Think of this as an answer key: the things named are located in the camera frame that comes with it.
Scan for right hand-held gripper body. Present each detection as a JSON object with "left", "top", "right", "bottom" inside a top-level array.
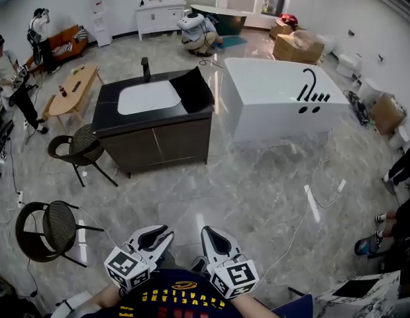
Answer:
[{"left": 206, "top": 252, "right": 260, "bottom": 300}]

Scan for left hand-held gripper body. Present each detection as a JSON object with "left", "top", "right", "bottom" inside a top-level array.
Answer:
[{"left": 103, "top": 239, "right": 160, "bottom": 293}]

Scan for black bag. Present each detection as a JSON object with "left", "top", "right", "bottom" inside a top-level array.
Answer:
[{"left": 168, "top": 66, "right": 216, "bottom": 115}]

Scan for person's right forearm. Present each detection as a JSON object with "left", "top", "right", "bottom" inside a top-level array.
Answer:
[{"left": 231, "top": 295, "right": 275, "bottom": 318}]

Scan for person's left forearm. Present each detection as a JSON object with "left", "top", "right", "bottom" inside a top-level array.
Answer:
[{"left": 81, "top": 282, "right": 127, "bottom": 311}]

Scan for red bag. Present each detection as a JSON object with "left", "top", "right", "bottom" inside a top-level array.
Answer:
[{"left": 278, "top": 13, "right": 299, "bottom": 27}]

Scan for person's gray shoe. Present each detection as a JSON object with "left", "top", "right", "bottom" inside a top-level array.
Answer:
[{"left": 190, "top": 256, "right": 209, "bottom": 275}]

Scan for person's navy printed shirt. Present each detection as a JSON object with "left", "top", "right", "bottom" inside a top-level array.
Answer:
[{"left": 118, "top": 268, "right": 282, "bottom": 318}]

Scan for blue chair back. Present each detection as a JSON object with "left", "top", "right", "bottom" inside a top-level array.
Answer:
[{"left": 272, "top": 293, "right": 315, "bottom": 318}]

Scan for dark wicker chair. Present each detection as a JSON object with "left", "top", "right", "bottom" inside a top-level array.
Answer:
[
  {"left": 15, "top": 199, "right": 105, "bottom": 268},
  {"left": 47, "top": 123, "right": 119, "bottom": 188}
]

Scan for dark wooden vanity cabinet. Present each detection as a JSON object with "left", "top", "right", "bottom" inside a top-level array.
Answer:
[{"left": 91, "top": 68, "right": 215, "bottom": 179}]

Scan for black flat pad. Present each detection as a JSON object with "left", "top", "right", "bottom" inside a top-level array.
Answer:
[{"left": 331, "top": 278, "right": 382, "bottom": 299}]

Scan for white sink basin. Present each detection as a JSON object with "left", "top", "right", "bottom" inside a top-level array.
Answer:
[{"left": 117, "top": 79, "right": 181, "bottom": 116}]

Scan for white rectangular bathtub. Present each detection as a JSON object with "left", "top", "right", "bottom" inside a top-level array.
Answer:
[{"left": 221, "top": 57, "right": 350, "bottom": 146}]

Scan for marble patterned table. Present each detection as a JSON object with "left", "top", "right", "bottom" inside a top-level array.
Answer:
[{"left": 313, "top": 270, "right": 406, "bottom": 318}]

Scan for light wooden coffee table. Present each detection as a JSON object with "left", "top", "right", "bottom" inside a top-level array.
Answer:
[{"left": 41, "top": 64, "right": 105, "bottom": 134}]

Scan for black sink faucet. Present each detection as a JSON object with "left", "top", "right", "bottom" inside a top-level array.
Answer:
[{"left": 140, "top": 57, "right": 153, "bottom": 83}]

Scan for black bathtub faucet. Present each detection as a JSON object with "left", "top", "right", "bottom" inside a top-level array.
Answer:
[{"left": 296, "top": 68, "right": 331, "bottom": 104}]

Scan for striped cushion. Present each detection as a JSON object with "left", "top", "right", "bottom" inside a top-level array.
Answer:
[
  {"left": 52, "top": 42, "right": 74, "bottom": 58},
  {"left": 74, "top": 25, "right": 89, "bottom": 43}
]

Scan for large cardboard box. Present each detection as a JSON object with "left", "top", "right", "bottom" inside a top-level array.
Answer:
[{"left": 272, "top": 31, "right": 326, "bottom": 66}]

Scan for blue floor mat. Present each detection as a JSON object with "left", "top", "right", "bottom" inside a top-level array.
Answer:
[{"left": 221, "top": 34, "right": 249, "bottom": 50}]

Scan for cardboard box with tape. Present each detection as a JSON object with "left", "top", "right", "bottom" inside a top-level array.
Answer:
[{"left": 370, "top": 92, "right": 408, "bottom": 136}]

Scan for orange sofa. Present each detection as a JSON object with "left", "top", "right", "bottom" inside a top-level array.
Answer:
[{"left": 25, "top": 24, "right": 90, "bottom": 76}]

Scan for white vanity cabinet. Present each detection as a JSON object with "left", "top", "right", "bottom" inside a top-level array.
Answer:
[{"left": 135, "top": 0, "right": 187, "bottom": 42}]

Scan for white backpack device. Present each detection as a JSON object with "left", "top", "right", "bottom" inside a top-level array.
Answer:
[{"left": 176, "top": 12, "right": 206, "bottom": 31}]

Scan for white standing appliance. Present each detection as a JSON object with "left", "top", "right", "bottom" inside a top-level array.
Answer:
[{"left": 90, "top": 0, "right": 113, "bottom": 48}]

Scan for small cardboard box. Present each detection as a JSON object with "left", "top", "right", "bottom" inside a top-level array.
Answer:
[{"left": 269, "top": 20, "right": 295, "bottom": 40}]

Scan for black oval bathtub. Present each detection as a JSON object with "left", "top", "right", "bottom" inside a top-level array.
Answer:
[{"left": 189, "top": 4, "right": 248, "bottom": 36}]

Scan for white floor cable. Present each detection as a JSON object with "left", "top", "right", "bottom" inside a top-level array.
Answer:
[{"left": 257, "top": 127, "right": 346, "bottom": 285}]

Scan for bundle of cables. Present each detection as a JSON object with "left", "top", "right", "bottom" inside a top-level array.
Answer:
[{"left": 342, "top": 89, "right": 372, "bottom": 127}]

